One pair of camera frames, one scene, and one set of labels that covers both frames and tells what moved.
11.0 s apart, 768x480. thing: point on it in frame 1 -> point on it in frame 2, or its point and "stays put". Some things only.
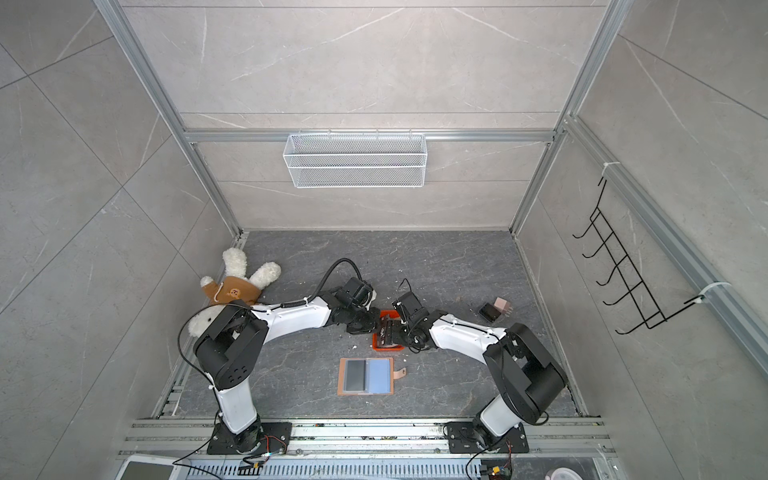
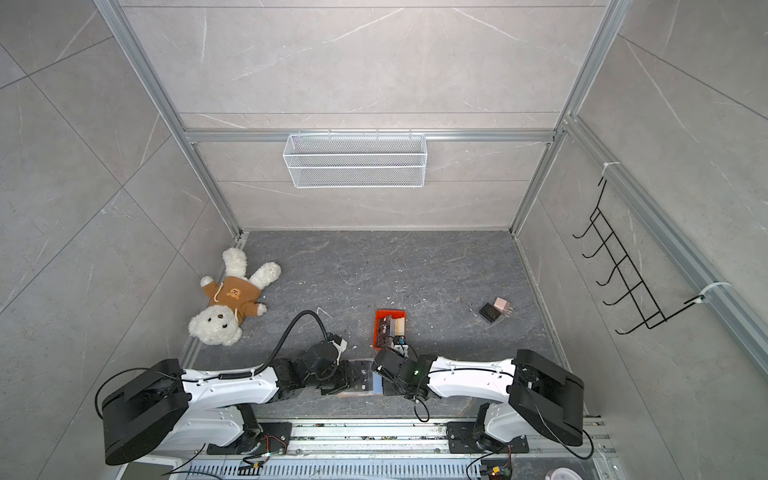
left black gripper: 374,324 -> 351,375
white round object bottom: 562,473 stays put
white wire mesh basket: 357,160 stays put
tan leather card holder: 367,376 stays put
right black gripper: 397,336 -> 387,389
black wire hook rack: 625,274 stays put
